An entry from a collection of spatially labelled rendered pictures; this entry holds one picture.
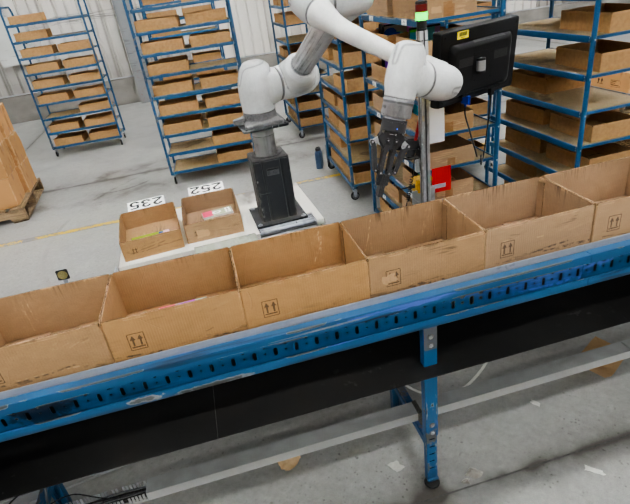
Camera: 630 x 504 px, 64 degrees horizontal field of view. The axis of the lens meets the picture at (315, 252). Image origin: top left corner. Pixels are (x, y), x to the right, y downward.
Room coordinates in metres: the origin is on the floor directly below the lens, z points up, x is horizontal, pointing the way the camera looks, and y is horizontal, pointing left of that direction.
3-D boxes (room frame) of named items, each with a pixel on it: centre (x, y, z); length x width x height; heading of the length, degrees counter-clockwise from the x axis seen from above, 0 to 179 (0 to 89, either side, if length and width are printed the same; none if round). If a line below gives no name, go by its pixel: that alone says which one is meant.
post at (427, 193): (2.26, -0.58, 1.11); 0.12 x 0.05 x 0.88; 100
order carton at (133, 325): (1.33, 0.45, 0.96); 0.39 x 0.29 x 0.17; 100
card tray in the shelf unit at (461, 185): (2.96, -0.83, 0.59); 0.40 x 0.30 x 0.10; 8
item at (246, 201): (2.44, 0.48, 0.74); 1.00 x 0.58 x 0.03; 102
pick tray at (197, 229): (2.41, 0.50, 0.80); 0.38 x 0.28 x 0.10; 11
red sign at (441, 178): (2.29, -0.64, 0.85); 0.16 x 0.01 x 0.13; 100
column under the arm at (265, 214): (2.40, 0.16, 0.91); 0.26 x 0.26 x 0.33; 12
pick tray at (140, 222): (2.32, 0.80, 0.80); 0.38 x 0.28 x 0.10; 15
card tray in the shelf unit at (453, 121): (2.96, -0.82, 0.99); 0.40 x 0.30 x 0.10; 7
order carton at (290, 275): (1.40, 0.07, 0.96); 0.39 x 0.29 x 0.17; 100
